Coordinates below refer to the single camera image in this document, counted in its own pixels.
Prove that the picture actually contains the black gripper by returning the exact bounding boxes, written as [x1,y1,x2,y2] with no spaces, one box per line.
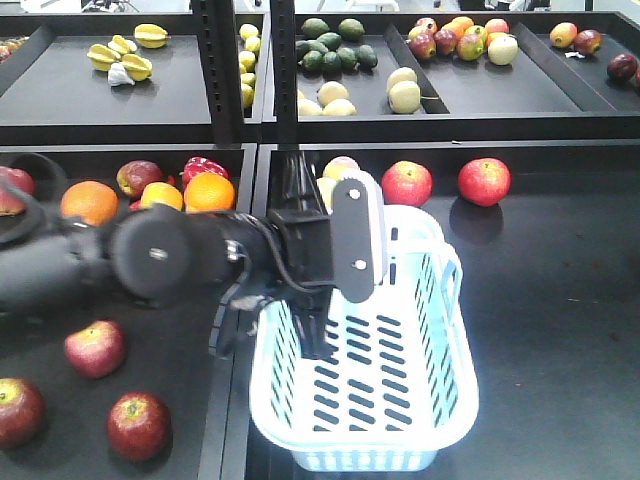
[267,150,334,360]

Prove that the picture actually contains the light blue plastic basket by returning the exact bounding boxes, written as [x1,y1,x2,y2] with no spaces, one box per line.
[249,205,479,472]

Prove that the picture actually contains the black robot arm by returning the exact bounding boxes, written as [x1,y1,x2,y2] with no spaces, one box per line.
[1,153,334,359]

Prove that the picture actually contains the pale peach front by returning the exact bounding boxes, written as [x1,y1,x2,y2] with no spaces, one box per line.
[316,177,337,214]

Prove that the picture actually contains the pale peach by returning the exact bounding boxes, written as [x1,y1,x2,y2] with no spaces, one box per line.
[316,177,337,214]
[322,156,360,181]

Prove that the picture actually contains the pale peach back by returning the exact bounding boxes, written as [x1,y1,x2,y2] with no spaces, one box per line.
[322,156,360,181]

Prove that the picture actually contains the round orange right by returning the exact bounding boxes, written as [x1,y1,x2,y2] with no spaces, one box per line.
[184,172,236,212]

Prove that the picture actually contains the red apple middle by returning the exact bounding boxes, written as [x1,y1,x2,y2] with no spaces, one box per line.
[381,160,433,207]

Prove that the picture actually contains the red bell pepper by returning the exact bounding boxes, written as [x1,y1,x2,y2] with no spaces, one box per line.
[181,156,230,188]

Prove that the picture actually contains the red yellow apple back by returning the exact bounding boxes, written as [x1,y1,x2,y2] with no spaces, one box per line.
[116,160,165,199]

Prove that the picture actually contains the red apple right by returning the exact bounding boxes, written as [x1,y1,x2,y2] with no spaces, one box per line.
[457,157,512,207]

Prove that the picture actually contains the orange with navel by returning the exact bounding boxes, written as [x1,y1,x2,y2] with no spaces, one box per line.
[60,180,118,226]

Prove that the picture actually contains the pink red apple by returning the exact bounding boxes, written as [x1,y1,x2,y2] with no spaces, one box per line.
[64,319,127,379]

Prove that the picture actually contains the dark red apple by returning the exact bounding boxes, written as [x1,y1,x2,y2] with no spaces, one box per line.
[1,377,45,450]
[106,392,172,462]

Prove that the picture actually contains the black wooden produce display stand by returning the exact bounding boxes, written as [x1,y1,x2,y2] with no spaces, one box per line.
[1,13,639,479]

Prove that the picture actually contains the white garlic bulb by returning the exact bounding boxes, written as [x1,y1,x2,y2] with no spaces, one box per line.
[107,63,135,87]

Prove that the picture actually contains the red apple far left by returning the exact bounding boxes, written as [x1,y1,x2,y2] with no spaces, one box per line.
[0,166,36,217]

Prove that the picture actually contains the dark red apple front left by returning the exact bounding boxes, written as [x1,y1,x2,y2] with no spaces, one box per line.
[1,377,45,450]

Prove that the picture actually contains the black upright post right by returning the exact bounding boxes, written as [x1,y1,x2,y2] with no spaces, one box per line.
[270,0,299,150]

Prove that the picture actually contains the black upright post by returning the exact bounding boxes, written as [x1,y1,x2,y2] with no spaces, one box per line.
[190,0,235,144]
[270,0,299,150]

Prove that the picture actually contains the black upright post left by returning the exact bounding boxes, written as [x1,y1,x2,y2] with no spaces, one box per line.
[190,0,235,144]

